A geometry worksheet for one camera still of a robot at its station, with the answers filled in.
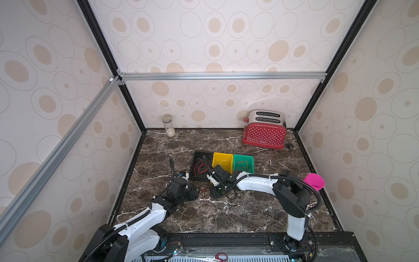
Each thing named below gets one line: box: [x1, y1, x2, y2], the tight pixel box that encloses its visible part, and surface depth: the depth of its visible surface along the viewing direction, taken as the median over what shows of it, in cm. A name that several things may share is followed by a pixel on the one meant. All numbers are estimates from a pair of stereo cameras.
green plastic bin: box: [232, 153, 255, 174], surface depth 97 cm
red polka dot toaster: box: [242, 109, 288, 150], surface depth 104 cm
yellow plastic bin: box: [211, 151, 234, 175], surface depth 102 cm
